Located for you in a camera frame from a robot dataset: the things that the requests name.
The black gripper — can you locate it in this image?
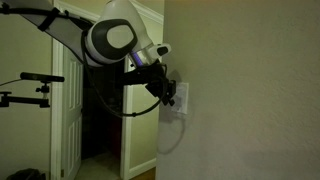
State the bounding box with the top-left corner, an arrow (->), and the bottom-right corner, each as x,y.
120,63 -> 176,106

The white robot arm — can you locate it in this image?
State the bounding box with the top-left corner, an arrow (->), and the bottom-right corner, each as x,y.
1,0 -> 176,105

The white panel door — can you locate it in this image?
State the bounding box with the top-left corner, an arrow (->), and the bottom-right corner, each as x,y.
62,48 -> 83,180

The dark bag on floor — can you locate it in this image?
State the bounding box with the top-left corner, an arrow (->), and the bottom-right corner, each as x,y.
6,169 -> 46,180

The white light switch plate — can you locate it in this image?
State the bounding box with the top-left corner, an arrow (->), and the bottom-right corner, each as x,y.
172,83 -> 189,114

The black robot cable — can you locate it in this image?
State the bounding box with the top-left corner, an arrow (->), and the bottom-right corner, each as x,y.
80,29 -> 169,118

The white door frame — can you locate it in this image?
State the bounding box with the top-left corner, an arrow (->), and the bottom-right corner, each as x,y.
49,0 -> 165,180

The black camera on stand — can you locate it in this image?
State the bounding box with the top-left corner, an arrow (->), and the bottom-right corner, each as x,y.
20,72 -> 65,82

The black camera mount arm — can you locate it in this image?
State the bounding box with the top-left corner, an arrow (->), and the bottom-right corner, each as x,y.
0,84 -> 50,108

